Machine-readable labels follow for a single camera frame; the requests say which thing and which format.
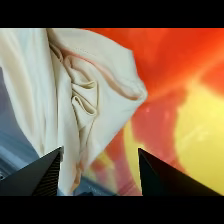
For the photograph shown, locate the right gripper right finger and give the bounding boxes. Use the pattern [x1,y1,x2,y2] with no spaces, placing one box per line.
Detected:
[137,147,222,197]

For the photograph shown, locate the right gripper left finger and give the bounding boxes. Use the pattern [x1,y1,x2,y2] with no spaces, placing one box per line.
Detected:
[0,145,65,197]

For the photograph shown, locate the cream garment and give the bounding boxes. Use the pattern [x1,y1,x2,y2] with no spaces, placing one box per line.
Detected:
[0,27,149,196]

